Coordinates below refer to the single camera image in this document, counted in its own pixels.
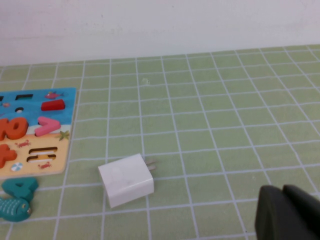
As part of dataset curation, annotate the colourful number puzzle board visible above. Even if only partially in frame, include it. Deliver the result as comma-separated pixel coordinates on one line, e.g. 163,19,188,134
0,87,77,179

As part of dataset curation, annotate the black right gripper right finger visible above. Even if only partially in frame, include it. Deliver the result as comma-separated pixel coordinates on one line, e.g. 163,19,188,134
282,184,320,223

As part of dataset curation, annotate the teal wooden fish piece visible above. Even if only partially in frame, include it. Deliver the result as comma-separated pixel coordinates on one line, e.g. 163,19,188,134
0,196,32,223

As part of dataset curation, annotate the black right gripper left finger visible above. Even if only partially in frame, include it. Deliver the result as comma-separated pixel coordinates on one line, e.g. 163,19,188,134
254,184,320,240

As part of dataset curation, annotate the orange number ten piece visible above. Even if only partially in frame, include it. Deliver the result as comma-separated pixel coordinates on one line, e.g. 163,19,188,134
0,117,29,141

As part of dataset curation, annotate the teal number four piece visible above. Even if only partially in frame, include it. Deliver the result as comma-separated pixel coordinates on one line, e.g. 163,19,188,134
1,176,40,200

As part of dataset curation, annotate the white USB wall charger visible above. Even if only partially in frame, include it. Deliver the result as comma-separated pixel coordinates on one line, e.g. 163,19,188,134
97,153,158,209

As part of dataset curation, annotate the red rectangle puzzle piece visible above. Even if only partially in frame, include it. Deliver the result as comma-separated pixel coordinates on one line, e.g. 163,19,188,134
40,98,66,112

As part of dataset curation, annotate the orange plus sign piece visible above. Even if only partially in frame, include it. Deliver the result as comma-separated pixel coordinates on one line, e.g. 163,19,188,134
0,143,18,169

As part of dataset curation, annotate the pink greater-than sign piece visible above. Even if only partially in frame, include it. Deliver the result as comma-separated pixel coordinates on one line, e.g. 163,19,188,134
34,116,62,137

